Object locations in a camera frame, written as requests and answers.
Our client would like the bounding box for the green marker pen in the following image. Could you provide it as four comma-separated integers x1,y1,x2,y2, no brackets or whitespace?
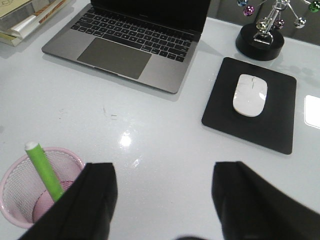
24,141,64,202

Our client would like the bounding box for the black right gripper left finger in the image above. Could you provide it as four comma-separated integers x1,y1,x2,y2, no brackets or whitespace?
21,162,118,240

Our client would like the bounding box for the ferris wheel desk toy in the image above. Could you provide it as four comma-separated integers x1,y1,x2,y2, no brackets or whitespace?
235,0,320,61

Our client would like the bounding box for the white computer mouse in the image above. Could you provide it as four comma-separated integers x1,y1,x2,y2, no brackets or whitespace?
232,74,268,118

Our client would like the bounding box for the top yellow book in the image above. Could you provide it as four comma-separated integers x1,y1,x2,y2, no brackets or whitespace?
0,1,35,31

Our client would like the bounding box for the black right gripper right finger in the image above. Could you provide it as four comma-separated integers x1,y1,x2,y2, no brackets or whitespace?
211,161,320,240

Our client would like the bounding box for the pink mesh pen holder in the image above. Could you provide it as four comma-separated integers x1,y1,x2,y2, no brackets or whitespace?
0,147,85,229

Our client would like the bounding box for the grey laptop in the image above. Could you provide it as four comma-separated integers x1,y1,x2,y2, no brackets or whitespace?
42,0,211,94

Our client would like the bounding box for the black mouse pad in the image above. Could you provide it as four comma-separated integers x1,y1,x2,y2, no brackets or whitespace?
201,57,297,155

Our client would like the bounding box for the bottom book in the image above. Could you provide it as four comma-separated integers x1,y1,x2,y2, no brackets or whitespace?
0,32,22,47

